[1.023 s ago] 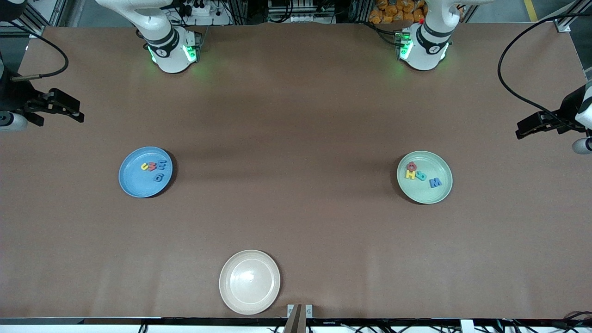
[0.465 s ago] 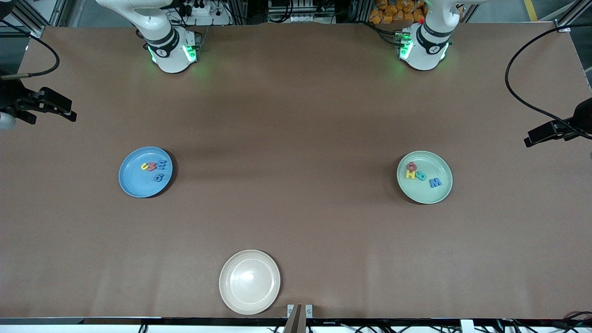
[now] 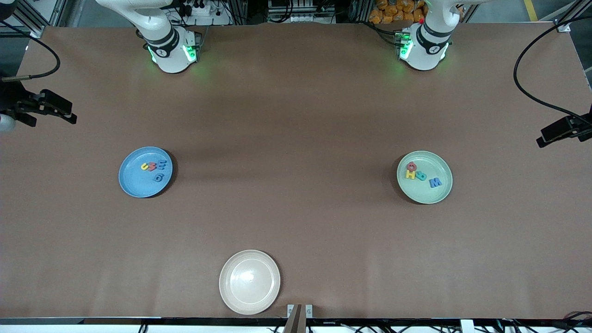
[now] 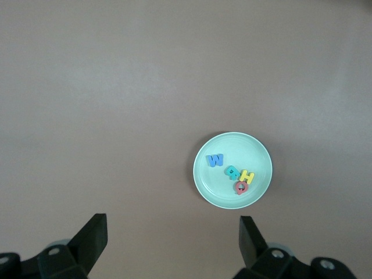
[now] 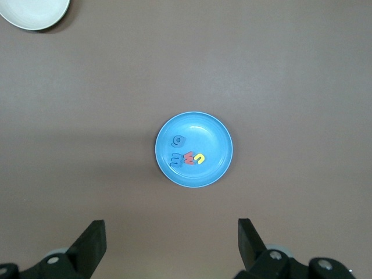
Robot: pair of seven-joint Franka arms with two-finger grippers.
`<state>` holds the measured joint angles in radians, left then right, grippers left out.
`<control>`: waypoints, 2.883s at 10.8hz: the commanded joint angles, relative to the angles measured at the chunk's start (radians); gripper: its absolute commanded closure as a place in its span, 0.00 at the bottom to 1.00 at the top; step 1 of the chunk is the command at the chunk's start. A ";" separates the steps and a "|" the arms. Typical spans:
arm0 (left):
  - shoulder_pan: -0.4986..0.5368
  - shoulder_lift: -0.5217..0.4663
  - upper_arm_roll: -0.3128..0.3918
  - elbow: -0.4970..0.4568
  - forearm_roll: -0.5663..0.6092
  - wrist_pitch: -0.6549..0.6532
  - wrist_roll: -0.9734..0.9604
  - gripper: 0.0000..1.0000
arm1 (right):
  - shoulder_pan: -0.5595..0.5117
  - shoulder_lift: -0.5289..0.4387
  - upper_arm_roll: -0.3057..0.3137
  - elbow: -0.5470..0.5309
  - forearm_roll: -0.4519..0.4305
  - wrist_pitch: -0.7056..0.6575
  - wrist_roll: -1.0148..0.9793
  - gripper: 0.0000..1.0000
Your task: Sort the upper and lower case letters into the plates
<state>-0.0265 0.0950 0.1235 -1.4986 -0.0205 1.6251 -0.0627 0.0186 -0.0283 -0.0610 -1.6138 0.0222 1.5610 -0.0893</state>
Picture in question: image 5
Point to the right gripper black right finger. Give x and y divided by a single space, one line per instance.
261 261

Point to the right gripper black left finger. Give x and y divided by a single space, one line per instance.
78 255

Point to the yellow letter u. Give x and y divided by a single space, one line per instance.
200 159

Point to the red letter w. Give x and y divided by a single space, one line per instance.
189 158

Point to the blue letter m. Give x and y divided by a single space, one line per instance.
175 161

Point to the blue letter g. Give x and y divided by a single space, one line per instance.
176 141

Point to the blue plate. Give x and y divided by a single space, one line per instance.
209 145

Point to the beige plate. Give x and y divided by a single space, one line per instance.
32 11

